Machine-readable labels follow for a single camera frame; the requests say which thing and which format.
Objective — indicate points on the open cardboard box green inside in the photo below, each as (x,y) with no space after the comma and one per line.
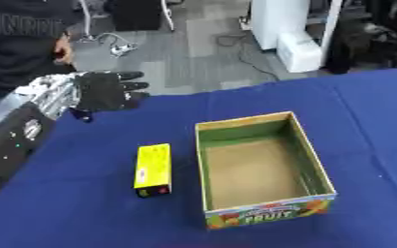
(262,171)

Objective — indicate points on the yellow rectangular box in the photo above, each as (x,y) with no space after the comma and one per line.
(153,168)

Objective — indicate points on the white cabinet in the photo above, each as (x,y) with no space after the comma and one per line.
(292,32)

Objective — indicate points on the white power strip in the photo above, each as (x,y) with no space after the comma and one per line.
(121,49)

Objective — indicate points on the person's hand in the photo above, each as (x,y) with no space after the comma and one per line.
(64,51)

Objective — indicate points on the person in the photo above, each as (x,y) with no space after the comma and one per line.
(21,42)

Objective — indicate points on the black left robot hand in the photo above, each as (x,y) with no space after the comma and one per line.
(103,92)

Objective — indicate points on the black chair with white frame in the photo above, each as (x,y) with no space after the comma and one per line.
(134,14)

